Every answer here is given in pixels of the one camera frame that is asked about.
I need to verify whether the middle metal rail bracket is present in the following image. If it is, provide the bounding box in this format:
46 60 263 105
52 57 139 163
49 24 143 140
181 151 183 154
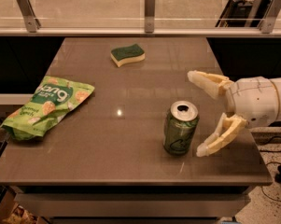
145 0 156 33

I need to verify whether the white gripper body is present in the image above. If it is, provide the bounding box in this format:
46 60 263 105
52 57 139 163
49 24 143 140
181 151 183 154
225 77 279 128

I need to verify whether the green and yellow sponge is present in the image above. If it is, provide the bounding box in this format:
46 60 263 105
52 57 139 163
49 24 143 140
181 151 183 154
110 44 146 67

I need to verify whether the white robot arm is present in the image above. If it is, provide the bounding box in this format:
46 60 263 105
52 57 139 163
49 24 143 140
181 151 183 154
188 71 281 157

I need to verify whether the metal rail bracket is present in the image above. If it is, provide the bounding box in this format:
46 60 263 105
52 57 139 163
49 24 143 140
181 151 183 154
16 0 41 33
260 0 281 34
145 0 156 33

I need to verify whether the left metal rail bracket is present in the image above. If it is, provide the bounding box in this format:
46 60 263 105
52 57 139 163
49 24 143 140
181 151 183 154
16 0 41 33

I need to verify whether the black floor cable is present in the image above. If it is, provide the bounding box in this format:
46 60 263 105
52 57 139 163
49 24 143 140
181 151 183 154
259 135 281 203

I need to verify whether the green soda can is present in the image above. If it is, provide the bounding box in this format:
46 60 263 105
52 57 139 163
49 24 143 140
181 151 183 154
163 101 199 155

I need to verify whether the green snack bag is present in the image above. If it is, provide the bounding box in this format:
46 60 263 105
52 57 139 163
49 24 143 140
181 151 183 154
1 76 94 141

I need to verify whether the right metal rail bracket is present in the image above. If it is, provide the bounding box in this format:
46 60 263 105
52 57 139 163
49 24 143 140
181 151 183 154
260 0 281 34

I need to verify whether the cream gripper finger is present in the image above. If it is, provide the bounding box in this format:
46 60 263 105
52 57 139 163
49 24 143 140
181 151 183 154
196 113 247 157
188 70 233 100

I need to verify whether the glass railing panel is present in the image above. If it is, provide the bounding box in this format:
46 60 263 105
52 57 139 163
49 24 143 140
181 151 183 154
0 0 281 30

